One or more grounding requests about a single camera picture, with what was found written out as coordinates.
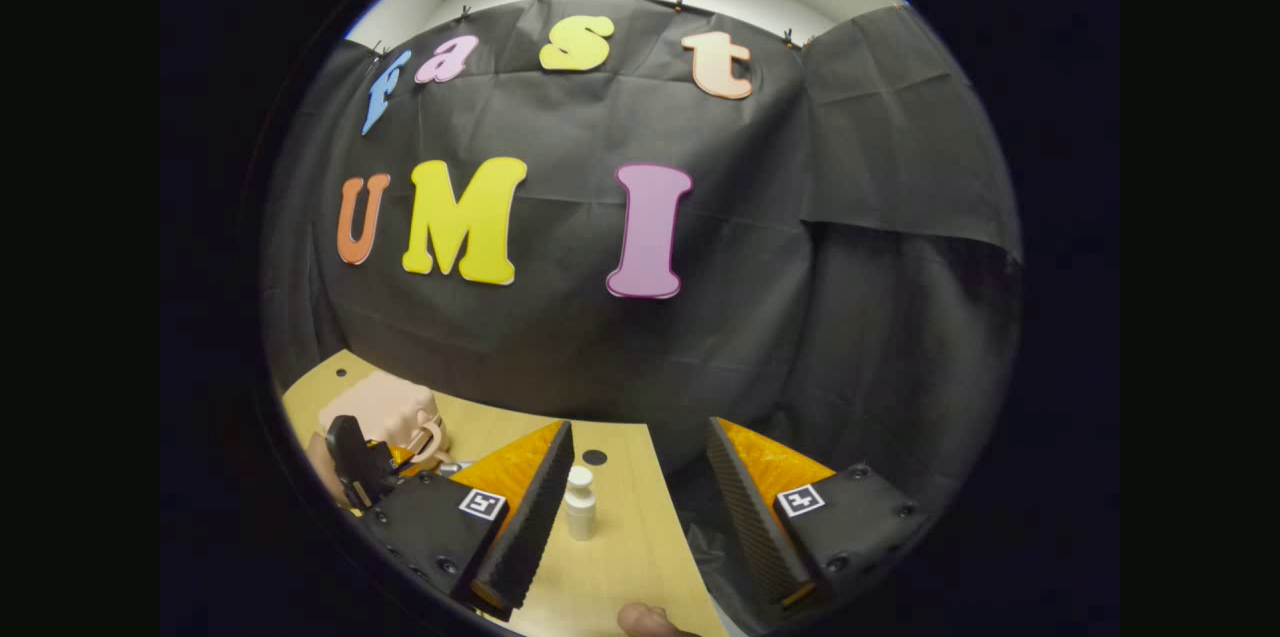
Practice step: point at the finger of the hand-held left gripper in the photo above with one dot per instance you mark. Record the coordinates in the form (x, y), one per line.
(355, 457)

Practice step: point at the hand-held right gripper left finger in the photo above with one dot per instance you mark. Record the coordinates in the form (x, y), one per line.
(530, 517)

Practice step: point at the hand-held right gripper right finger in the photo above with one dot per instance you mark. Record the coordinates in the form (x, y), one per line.
(745, 517)

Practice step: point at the black backdrop cloth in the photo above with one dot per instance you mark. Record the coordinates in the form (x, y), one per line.
(620, 337)

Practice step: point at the white pump bottle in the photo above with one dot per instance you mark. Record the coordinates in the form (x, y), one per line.
(581, 507)

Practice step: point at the beige suitcase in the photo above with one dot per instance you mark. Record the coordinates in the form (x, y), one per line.
(385, 407)

